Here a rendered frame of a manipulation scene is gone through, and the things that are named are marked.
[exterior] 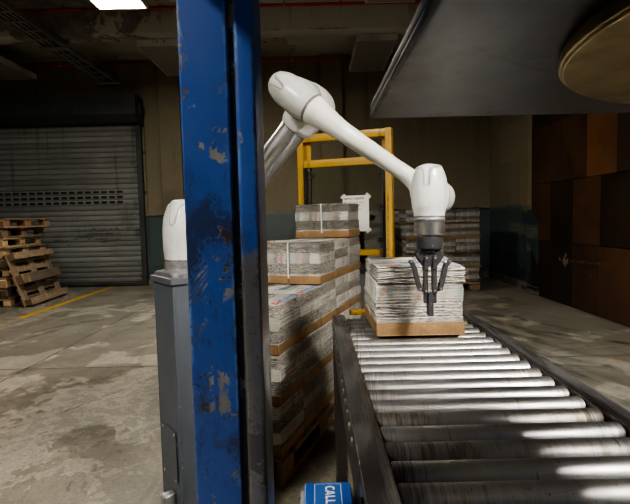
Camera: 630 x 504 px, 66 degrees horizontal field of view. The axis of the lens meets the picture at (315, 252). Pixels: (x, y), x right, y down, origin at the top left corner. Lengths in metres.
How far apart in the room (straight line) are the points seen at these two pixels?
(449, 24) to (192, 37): 0.32
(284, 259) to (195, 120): 2.17
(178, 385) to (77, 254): 8.46
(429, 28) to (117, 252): 9.61
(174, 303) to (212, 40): 1.26
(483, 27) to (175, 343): 1.55
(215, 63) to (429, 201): 0.98
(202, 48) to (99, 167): 9.44
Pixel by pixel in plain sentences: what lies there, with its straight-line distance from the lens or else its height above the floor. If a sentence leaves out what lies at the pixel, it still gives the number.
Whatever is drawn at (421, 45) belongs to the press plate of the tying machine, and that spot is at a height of 1.30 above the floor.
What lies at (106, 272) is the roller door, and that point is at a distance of 9.96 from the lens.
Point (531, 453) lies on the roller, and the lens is 0.95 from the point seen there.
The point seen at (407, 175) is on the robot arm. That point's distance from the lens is 1.61.
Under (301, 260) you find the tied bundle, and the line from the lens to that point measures 2.64.
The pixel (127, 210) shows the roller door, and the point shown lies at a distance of 9.73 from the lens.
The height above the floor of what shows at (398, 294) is 0.94.
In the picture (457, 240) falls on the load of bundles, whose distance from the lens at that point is 7.79.
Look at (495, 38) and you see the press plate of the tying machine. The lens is 0.33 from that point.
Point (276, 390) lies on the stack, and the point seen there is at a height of 0.45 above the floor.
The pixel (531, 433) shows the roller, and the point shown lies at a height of 0.79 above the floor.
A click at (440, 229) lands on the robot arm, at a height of 1.15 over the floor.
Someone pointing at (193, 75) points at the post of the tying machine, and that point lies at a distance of 0.55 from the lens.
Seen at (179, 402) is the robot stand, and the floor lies 0.57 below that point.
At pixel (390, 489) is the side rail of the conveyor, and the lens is 0.78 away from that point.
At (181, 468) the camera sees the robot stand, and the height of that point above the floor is 0.34.
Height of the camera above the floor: 1.19
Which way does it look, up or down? 4 degrees down
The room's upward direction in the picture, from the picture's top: 1 degrees counter-clockwise
